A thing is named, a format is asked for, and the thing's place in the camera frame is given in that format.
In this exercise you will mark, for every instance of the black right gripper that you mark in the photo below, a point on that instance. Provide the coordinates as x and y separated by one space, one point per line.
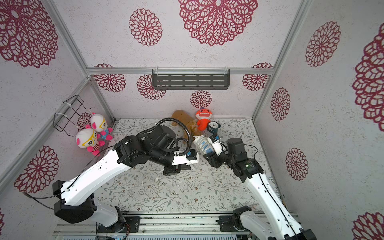
210 159

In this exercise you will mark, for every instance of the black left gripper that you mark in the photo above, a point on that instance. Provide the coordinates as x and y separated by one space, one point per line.
176 169

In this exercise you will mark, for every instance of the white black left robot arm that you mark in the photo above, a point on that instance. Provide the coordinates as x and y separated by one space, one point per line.
77 202

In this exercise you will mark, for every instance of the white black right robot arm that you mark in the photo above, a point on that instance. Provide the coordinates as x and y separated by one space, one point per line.
264 192

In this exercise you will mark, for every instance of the floral table mat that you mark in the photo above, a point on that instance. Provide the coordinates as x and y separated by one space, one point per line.
202 189

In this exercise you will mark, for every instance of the teal alarm clock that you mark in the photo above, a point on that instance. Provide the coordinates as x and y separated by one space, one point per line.
213 127

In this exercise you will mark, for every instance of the brown plush toy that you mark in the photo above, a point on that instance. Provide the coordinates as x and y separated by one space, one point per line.
188 121

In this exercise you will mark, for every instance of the red shark plush toy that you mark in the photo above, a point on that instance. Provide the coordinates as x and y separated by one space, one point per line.
204 118

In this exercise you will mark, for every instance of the white plush blue dotted shirt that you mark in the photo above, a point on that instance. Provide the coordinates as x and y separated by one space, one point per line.
99 124

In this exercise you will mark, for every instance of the white plush red striped shirt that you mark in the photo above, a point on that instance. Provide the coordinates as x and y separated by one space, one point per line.
89 139

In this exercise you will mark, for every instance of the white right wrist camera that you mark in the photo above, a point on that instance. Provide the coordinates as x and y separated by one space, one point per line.
216 144

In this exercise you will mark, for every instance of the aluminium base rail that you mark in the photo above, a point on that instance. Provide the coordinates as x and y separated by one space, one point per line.
195 226

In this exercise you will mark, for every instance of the grey wall shelf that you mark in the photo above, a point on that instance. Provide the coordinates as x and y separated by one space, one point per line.
191 79

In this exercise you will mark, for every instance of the black wire basket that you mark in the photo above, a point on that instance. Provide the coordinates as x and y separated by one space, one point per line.
62 120

